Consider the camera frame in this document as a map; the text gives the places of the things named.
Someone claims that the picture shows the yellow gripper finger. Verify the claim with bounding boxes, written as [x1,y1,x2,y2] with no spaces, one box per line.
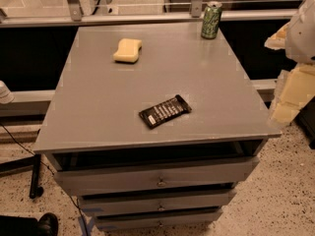
[265,23,288,50]
[269,63,315,127]

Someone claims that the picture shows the yellow sponge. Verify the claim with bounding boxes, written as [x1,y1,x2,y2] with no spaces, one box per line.
[113,38,142,63]

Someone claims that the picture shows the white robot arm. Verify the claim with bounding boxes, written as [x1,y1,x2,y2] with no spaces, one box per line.
[265,0,315,127]

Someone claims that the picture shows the green soda can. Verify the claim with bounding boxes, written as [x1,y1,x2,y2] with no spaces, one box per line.
[201,1,222,39]

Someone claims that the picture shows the top grey drawer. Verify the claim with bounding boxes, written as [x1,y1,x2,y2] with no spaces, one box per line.
[54,156,259,196]

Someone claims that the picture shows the grey drawer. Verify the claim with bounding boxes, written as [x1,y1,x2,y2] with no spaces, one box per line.
[54,156,259,196]
[79,189,236,216]
[95,207,222,231]

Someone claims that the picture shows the grey drawer cabinet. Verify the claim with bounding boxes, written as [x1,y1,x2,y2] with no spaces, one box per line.
[32,21,283,233]

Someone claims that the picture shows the black snack bar packet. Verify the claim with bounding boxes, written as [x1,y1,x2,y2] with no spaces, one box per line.
[139,94,192,129]

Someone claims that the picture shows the middle grey drawer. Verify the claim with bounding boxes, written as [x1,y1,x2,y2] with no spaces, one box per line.
[79,189,236,216]

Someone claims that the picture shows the bottom grey drawer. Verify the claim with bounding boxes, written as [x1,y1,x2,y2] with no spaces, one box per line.
[95,207,222,231]

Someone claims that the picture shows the grey metal railing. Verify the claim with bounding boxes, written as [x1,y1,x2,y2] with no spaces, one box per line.
[0,0,304,28]

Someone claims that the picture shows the black stand leg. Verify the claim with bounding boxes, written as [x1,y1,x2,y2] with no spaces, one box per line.
[0,154,43,199]

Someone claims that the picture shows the black shoe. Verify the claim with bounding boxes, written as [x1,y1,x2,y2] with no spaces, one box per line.
[37,212,59,236]

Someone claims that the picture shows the black floor cable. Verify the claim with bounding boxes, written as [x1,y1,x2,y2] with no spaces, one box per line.
[0,121,91,236]

